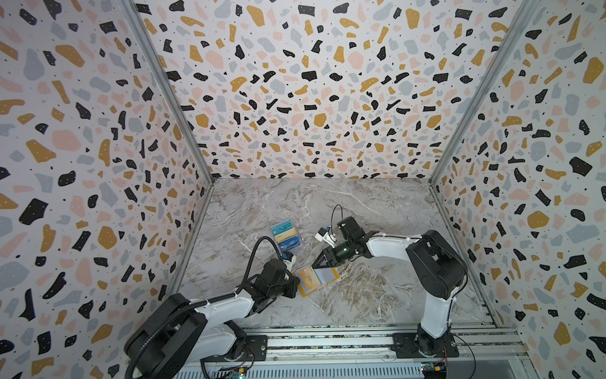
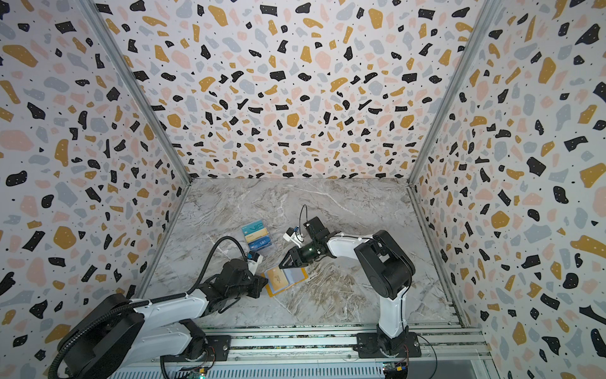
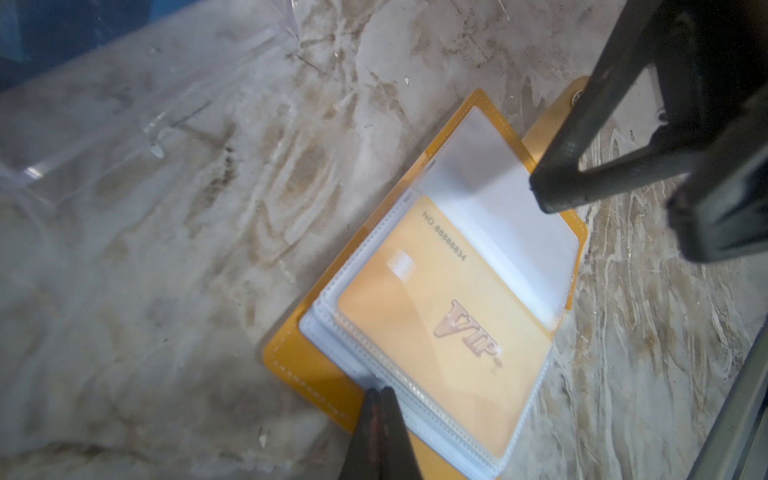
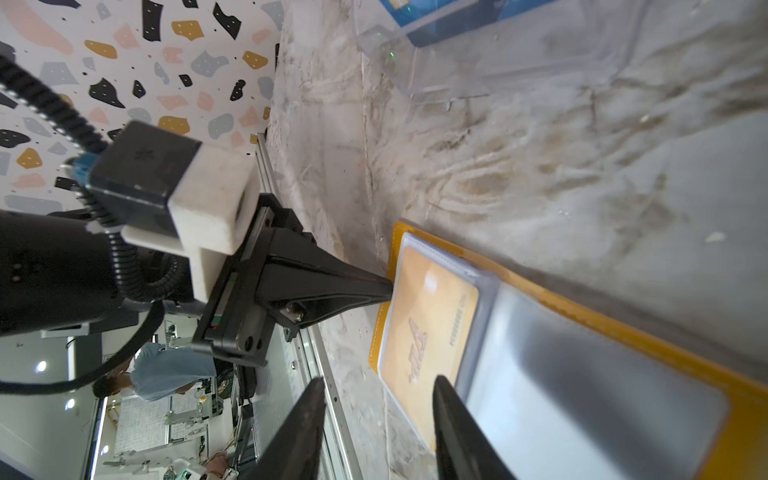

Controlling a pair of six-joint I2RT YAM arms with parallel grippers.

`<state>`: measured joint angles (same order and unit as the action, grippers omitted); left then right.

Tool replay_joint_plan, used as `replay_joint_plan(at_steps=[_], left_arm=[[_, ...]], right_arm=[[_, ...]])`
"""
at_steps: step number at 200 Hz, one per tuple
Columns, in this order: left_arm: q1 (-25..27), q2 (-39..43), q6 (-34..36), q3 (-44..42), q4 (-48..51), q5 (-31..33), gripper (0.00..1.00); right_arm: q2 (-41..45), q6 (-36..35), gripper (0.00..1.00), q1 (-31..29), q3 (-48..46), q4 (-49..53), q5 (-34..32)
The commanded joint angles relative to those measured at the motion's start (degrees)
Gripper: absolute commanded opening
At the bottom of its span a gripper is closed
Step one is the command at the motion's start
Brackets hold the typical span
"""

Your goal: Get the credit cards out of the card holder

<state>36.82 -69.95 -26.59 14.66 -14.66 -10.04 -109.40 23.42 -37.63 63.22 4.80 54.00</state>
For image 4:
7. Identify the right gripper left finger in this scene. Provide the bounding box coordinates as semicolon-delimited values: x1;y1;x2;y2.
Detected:
239;377;326;480

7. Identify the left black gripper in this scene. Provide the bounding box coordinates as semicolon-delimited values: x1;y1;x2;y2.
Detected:
191;193;393;367

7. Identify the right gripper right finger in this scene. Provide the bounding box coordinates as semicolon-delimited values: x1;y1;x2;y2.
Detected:
432;375;515;480

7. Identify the yellow leather card holder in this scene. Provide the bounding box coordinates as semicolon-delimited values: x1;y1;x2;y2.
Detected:
369;222;767;479

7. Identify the gold card from holder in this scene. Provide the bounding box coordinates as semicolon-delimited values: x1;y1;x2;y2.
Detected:
378;238;480;450

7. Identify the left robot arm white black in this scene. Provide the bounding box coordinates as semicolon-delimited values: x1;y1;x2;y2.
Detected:
1;194;393;367

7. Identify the blue VIP card in stand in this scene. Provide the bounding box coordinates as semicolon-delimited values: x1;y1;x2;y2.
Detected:
380;0;552;48

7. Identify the person in blue shirt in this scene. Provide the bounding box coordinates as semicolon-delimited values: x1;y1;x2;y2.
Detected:
91;343;218;402

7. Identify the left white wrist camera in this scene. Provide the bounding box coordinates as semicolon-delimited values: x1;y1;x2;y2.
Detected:
64;121;261;303

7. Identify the left black corrugated cable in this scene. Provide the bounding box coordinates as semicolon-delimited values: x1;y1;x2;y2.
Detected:
0;56;187;397

